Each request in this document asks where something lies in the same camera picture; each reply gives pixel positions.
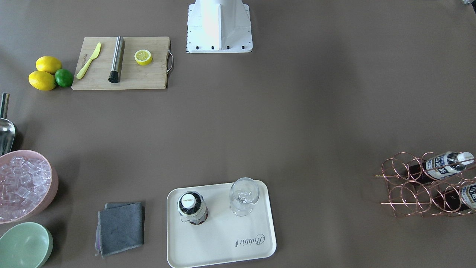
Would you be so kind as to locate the steel muddler black tip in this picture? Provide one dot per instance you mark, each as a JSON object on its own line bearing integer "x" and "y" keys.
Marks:
{"x": 115, "y": 72}

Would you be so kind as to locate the pink bowl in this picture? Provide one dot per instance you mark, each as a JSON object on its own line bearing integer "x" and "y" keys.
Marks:
{"x": 52, "y": 190}

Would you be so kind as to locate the grey folded cloth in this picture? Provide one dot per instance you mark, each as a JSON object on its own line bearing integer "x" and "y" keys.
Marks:
{"x": 120, "y": 227}

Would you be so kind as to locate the green lime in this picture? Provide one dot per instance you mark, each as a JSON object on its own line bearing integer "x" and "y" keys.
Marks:
{"x": 64, "y": 78}

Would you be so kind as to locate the cream rabbit serving tray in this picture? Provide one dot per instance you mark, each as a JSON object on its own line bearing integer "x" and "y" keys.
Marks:
{"x": 223, "y": 237}

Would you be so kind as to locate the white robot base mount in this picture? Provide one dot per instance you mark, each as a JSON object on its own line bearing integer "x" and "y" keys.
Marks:
{"x": 219, "y": 26}

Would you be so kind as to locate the copper wire bottle basket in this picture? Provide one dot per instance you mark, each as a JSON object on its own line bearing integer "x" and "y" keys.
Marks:
{"x": 408, "y": 197}

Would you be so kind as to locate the yellow plastic knife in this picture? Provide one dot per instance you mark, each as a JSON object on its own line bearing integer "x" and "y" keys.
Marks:
{"x": 93, "y": 56}

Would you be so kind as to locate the yellow lemon lower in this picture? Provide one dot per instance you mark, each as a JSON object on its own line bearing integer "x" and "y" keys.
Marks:
{"x": 42, "y": 80}

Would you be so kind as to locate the yellow lemon upper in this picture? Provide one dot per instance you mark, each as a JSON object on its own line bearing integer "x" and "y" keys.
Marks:
{"x": 48, "y": 64}

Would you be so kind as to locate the clear wine glass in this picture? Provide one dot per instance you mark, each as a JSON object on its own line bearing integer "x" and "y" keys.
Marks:
{"x": 243, "y": 196}

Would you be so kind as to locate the clear ice cubes pile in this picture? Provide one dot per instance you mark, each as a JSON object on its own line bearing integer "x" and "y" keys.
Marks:
{"x": 25, "y": 182}

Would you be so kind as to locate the yellow lemon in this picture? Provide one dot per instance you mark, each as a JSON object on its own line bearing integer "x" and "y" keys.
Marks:
{"x": 42, "y": 80}
{"x": 48, "y": 64}

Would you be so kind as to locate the bamboo cutting board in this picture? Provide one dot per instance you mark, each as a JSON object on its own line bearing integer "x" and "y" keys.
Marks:
{"x": 132, "y": 75}

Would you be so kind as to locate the half lemon slice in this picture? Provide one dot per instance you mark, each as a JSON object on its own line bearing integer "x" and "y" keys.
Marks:
{"x": 143, "y": 57}

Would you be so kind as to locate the metal ice scoop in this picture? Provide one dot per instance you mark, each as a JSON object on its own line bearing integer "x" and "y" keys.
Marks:
{"x": 7, "y": 128}

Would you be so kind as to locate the tea bottle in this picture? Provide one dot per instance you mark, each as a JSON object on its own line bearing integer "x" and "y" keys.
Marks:
{"x": 439, "y": 167}
{"x": 192, "y": 208}
{"x": 458, "y": 200}

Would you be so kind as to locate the green ceramic bowl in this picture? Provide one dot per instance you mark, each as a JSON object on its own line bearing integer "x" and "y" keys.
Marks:
{"x": 26, "y": 245}

